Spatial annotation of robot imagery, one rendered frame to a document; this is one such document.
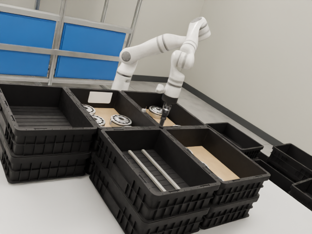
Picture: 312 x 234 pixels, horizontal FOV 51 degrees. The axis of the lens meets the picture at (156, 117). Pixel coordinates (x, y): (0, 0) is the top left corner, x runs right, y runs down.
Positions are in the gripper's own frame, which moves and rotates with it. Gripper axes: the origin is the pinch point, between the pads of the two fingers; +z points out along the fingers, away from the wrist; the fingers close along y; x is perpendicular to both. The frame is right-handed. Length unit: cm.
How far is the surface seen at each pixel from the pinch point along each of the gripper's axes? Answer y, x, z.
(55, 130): -46, 35, -3
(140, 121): -5.8, 9.7, 1.1
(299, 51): 279, -137, -32
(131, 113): 0.4, 15.3, 1.6
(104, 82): 203, 74, 60
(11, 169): -52, 45, 14
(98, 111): 2.9, 32.0, 6.8
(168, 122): 17.9, -3.8, 7.0
